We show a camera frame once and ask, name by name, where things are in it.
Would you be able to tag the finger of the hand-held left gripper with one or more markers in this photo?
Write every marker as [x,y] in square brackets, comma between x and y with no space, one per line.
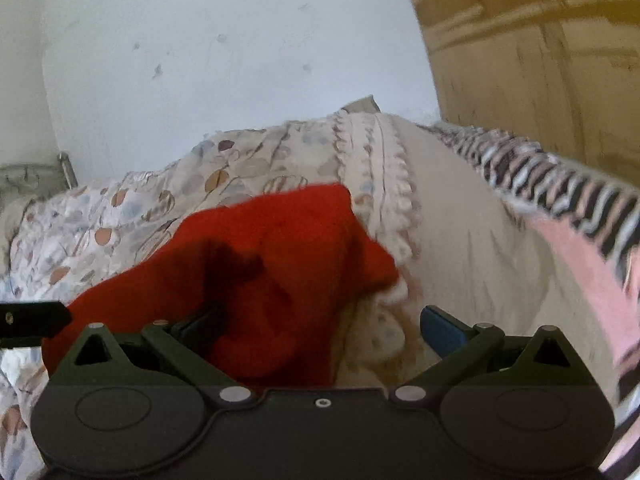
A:
[30,319]

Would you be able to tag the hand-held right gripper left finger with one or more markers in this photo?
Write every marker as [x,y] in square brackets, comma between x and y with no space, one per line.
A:
[196,332]

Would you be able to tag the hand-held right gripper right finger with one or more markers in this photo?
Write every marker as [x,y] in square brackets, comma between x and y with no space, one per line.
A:
[442,334]

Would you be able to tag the red garment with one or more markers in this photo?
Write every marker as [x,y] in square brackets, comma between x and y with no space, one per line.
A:
[280,270]

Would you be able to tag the dotted print quilt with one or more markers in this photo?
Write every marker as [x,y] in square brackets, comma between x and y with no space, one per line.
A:
[450,240]

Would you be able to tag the striped pink black blanket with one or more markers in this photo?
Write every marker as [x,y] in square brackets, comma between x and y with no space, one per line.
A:
[575,200]

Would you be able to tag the beige fuzzy object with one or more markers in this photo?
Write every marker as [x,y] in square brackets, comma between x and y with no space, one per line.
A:
[361,105]

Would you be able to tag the wooden wardrobe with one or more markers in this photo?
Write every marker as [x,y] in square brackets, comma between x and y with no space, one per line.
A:
[540,50]

